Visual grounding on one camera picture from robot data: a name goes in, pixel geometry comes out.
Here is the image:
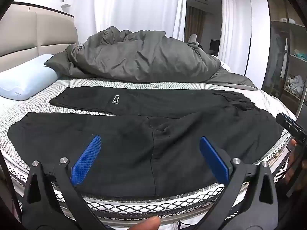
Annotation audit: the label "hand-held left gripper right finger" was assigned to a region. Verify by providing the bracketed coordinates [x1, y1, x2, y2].
[200, 136, 279, 230]

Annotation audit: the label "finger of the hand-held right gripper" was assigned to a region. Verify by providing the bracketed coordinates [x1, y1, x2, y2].
[276, 113, 307, 147]
[286, 145, 307, 197]

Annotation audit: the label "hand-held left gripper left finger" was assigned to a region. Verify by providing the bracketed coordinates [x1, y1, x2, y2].
[22, 135, 107, 230]

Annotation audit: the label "black pants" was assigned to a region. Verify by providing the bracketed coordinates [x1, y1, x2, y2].
[7, 86, 285, 198]

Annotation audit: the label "person's right hand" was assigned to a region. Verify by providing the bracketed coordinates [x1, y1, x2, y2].
[285, 138, 307, 190]

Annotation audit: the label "person's left hand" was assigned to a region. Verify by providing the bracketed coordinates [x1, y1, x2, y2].
[130, 216, 161, 230]

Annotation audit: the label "pile of pale clothes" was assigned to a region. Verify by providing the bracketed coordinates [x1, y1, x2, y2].
[285, 75, 305, 99]

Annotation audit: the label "white honeycomb mattress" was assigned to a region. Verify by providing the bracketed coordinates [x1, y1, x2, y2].
[0, 73, 298, 230]

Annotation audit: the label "teal cloth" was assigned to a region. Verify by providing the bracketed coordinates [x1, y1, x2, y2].
[294, 49, 307, 62]

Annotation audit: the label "glass door wardrobe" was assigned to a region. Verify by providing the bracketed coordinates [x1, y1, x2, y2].
[261, 0, 307, 125]

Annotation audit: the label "white crumpled cloth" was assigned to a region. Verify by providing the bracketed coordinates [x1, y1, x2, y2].
[219, 61, 232, 73]

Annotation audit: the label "light blue pillow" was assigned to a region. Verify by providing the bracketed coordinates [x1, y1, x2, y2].
[0, 54, 60, 101]

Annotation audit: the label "dark monitor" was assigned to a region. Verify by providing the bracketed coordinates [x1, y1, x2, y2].
[210, 39, 221, 55]

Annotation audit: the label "grey duvet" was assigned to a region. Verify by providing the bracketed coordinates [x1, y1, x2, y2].
[44, 26, 258, 91]

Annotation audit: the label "white office chair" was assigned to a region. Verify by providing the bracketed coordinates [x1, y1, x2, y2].
[188, 34, 205, 51]

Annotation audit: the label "brown curtain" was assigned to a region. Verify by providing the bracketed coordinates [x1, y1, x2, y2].
[185, 5, 206, 44]

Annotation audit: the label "beige padded headboard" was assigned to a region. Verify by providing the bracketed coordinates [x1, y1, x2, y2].
[0, 1, 78, 66]

